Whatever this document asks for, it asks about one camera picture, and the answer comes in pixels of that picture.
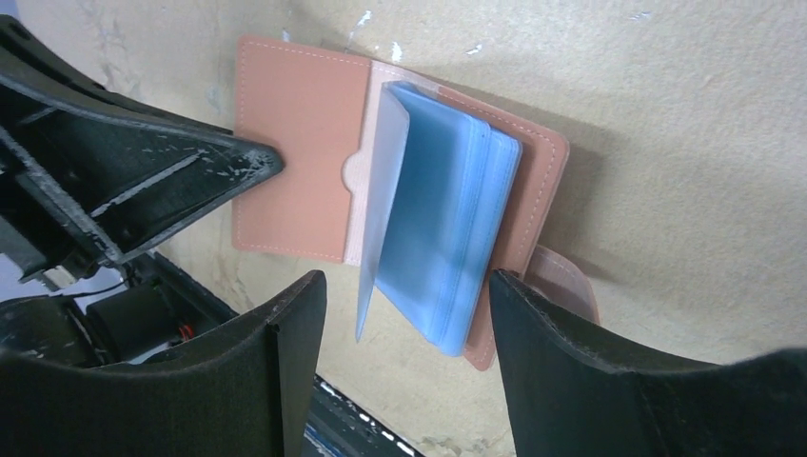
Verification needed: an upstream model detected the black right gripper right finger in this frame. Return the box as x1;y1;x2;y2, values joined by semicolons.
489;269;806;456

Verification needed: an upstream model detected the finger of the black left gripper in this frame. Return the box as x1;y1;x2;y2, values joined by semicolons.
1;69;284;266

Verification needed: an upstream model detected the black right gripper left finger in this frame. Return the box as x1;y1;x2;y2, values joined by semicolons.
1;270;327;456

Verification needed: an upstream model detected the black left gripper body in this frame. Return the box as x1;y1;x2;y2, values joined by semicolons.
0;15;241;368

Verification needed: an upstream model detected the pink leather card holder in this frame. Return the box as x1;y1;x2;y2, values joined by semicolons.
230;34;601;372

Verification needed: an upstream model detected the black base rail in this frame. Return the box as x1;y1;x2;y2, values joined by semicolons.
301;375;423;457

